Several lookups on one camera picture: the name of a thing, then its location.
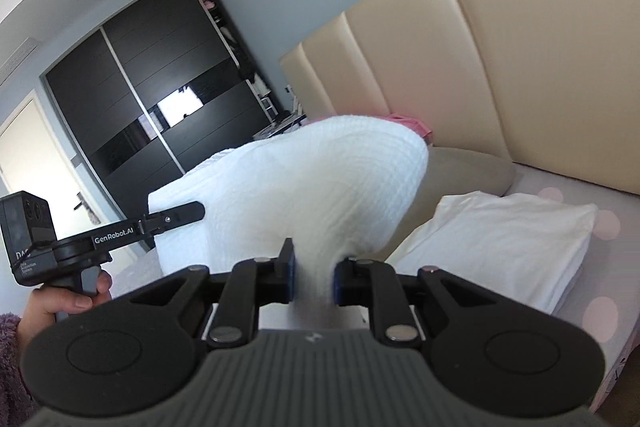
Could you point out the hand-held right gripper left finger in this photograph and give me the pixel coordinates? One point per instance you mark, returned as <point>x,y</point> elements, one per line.
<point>289,272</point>

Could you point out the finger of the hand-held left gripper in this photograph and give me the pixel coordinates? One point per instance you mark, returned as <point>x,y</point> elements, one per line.
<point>175,214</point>

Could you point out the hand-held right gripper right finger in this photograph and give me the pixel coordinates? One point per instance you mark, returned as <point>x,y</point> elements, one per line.
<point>340,279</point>

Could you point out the white gauze shirt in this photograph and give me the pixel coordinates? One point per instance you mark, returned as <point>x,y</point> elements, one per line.
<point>300,182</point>

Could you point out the person's left forearm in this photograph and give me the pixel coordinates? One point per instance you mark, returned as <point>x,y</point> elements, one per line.
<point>10,357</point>

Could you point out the person's left hand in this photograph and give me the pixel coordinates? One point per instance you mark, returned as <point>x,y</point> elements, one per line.
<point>42,309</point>

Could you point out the small hanging pouch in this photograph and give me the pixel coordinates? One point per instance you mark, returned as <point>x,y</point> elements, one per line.
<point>93,215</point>

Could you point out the cream door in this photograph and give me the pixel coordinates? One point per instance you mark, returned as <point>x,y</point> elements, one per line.
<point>30,147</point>

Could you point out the black sliding wardrobe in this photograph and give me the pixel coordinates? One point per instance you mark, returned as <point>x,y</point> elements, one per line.
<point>100,117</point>

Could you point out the white shelf unit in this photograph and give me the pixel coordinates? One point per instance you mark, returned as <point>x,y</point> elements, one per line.
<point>285,122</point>

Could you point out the beige folded blanket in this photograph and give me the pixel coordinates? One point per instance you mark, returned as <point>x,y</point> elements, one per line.
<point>465,172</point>

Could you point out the folded white cloth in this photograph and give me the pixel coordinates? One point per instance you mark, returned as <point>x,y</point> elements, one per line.
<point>500,232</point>

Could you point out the pink pillow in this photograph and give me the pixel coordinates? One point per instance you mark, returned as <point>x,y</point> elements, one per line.
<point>412,123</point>

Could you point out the white air vent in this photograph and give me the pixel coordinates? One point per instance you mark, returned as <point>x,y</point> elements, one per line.
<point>17,59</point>

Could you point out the cream padded headboard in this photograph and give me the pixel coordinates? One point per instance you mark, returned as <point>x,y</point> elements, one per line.
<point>500,32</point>

